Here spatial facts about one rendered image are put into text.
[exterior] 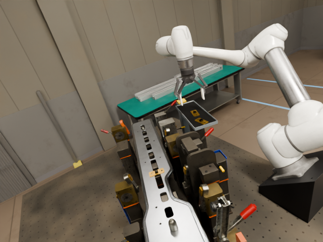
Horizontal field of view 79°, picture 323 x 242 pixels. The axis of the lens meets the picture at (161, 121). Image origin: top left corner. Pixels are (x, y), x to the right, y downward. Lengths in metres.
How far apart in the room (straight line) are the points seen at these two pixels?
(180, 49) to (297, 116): 0.65
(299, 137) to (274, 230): 0.47
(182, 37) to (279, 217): 1.04
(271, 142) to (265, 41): 0.60
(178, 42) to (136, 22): 2.45
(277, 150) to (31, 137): 3.01
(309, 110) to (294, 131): 0.11
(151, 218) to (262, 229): 0.58
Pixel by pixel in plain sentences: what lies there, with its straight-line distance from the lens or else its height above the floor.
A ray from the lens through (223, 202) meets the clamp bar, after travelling 0.65.
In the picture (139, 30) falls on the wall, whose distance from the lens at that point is 3.50.
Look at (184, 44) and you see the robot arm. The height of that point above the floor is 1.58.
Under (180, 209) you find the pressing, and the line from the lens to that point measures 0.92.
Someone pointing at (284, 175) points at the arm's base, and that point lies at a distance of 1.23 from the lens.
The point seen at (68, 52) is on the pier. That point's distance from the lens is 3.08.
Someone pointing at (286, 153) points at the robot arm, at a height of 0.99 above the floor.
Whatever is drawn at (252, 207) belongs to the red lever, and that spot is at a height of 1.15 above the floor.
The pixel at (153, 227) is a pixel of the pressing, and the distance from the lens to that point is 0.90.
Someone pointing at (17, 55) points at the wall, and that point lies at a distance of 3.15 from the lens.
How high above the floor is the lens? 1.71
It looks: 27 degrees down
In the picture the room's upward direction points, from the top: 15 degrees counter-clockwise
